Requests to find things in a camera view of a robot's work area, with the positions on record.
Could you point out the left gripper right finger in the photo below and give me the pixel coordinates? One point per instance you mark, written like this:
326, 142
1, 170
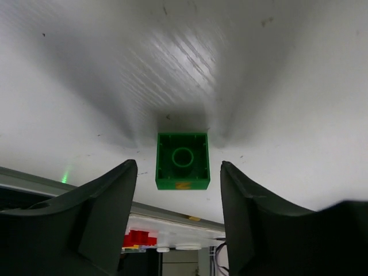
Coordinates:
268, 235

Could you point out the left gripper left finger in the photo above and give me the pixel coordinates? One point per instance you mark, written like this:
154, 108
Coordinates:
80, 232

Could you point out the green lego table edge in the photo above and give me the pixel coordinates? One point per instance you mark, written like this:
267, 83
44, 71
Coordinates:
182, 161

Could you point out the red lego pile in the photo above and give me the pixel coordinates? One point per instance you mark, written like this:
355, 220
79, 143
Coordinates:
138, 238

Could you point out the aluminium front rail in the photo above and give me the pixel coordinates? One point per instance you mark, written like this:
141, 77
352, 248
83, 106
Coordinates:
20, 190

